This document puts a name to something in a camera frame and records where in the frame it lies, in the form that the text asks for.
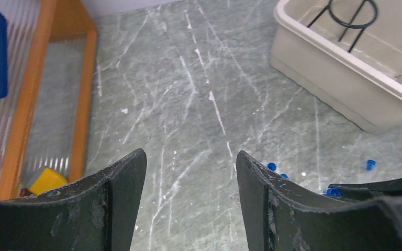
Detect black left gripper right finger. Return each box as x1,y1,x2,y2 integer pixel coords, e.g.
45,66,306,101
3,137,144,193
236,151,402,250

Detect yellow plastic box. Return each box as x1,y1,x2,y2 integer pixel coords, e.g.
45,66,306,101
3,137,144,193
27,167,68,195

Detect blue capped clear tube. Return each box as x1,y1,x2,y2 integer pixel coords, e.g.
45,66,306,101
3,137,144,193
366,159,376,171

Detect black wire ring stand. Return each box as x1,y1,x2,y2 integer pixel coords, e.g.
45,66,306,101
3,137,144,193
306,0,379,53

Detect blue capped test tube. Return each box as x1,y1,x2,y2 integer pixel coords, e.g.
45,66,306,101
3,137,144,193
267,162,277,172

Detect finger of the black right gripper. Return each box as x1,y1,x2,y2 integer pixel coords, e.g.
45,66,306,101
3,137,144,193
328,178,402,201

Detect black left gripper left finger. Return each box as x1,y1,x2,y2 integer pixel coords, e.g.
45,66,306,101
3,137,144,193
0,149,147,250

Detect beige plastic bin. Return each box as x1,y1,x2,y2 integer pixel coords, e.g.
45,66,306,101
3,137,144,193
270,1,402,131

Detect orange wooden test tube rack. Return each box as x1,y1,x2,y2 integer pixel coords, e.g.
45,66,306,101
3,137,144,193
0,1,98,200

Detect small blue cap pair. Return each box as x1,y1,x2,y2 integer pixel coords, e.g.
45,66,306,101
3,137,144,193
322,187,342,197

